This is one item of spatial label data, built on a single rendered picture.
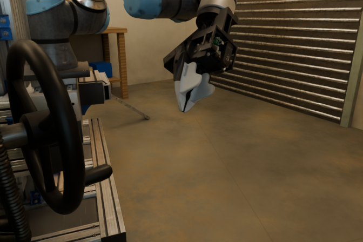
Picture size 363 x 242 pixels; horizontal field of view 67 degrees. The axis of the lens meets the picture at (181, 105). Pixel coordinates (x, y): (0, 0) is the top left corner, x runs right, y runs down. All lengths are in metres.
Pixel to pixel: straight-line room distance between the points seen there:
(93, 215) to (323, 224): 1.10
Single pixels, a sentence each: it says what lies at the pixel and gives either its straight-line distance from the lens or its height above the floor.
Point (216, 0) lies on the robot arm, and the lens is 0.58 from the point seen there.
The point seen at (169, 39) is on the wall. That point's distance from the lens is 4.41.
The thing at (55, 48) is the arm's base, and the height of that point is 0.89.
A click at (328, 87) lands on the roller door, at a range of 2.99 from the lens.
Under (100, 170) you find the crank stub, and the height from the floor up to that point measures 0.76.
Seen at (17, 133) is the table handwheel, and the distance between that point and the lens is 0.48.
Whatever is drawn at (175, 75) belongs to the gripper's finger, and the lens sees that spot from 0.51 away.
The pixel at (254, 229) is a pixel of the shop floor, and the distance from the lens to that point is 1.50.
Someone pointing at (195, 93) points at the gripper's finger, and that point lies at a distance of 0.52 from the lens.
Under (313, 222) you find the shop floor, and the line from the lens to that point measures 1.64.
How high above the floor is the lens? 0.99
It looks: 18 degrees down
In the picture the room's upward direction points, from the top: straight up
